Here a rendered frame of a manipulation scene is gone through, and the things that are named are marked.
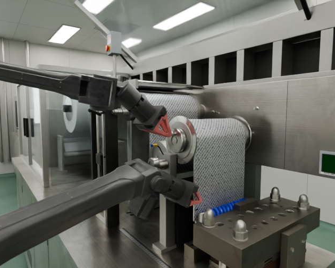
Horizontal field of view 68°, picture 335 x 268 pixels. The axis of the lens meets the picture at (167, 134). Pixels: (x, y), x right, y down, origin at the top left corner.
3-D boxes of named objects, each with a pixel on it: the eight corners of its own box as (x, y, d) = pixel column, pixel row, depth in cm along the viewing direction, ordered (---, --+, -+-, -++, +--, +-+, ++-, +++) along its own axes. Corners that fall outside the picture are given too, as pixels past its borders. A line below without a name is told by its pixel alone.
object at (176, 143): (169, 155, 77) (165, 132, 78) (174, 154, 78) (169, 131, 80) (184, 149, 71) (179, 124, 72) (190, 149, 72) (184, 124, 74)
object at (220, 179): (192, 220, 74) (193, 159, 72) (242, 203, 88) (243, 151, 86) (194, 221, 73) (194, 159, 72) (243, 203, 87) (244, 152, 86)
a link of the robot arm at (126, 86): (113, 95, 60) (128, 78, 61) (106, 92, 66) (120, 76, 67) (133, 114, 64) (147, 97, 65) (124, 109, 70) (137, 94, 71)
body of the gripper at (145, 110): (156, 128, 65) (136, 110, 61) (136, 127, 73) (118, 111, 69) (168, 109, 67) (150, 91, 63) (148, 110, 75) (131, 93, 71)
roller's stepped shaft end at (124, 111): (110, 116, 90) (110, 107, 90) (125, 116, 94) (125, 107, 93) (114, 116, 88) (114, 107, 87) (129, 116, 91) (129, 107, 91)
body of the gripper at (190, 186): (190, 208, 65) (170, 200, 61) (167, 198, 73) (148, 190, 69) (199, 185, 67) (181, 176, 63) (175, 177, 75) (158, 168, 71)
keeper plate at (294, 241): (279, 272, 66) (281, 232, 65) (298, 259, 72) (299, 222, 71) (288, 277, 64) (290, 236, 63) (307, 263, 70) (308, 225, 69)
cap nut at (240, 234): (229, 236, 61) (229, 219, 60) (238, 232, 63) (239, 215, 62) (241, 243, 58) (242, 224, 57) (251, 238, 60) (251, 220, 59)
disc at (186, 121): (163, 156, 83) (167, 112, 80) (165, 156, 83) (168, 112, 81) (193, 170, 72) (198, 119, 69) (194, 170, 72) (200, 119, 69)
